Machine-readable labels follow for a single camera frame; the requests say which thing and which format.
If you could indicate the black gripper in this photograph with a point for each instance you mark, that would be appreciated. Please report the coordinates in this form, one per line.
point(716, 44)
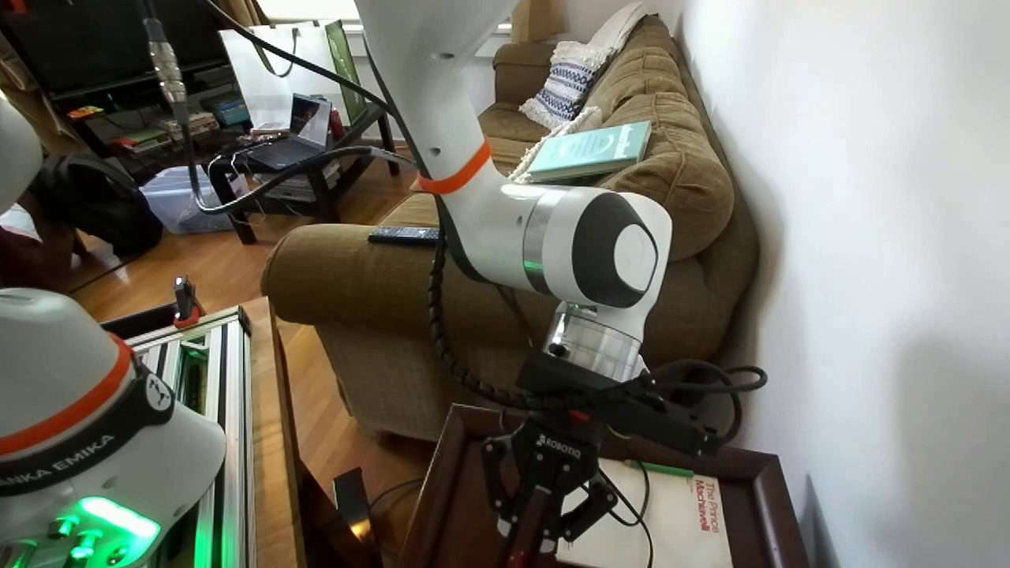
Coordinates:
point(555, 482)

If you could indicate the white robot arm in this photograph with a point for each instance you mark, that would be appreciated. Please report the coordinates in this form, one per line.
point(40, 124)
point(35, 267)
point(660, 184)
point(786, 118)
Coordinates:
point(89, 439)

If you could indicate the dark wooden tray table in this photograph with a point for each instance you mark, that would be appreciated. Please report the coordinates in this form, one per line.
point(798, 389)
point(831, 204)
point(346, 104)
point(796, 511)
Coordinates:
point(455, 525)

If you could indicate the white paper manual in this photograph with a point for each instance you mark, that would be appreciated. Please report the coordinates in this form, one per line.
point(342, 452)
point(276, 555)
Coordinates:
point(664, 519)

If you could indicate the olive green fabric sofa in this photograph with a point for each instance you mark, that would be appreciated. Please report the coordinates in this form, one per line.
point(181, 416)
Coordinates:
point(393, 319)

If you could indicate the black remote control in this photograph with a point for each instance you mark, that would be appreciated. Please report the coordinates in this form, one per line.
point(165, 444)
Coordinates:
point(406, 235)

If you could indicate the teal hardcover book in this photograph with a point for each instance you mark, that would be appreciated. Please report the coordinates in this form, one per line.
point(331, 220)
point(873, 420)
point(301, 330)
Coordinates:
point(589, 152)

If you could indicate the blue striped white pillow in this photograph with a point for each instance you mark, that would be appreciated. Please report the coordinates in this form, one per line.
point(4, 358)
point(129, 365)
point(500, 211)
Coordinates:
point(573, 68)

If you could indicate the clear plastic storage bin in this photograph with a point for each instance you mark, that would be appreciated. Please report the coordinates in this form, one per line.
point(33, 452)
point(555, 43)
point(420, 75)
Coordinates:
point(170, 201)

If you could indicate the white shopping bag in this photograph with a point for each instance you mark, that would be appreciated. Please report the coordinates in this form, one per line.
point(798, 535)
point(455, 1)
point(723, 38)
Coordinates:
point(272, 68)

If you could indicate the black low media stand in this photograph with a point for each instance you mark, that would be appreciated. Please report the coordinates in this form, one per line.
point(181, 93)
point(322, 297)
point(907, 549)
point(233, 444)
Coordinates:
point(250, 170)

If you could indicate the black backpack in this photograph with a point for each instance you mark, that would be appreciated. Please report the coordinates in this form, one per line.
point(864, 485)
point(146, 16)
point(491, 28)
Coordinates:
point(99, 201)

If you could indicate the black television screen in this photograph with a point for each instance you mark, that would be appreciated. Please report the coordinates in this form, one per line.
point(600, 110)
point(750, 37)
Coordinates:
point(77, 44)

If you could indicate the aluminium frame stand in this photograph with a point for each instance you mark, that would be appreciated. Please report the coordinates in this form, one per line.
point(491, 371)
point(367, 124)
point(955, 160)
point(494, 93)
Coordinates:
point(208, 374)

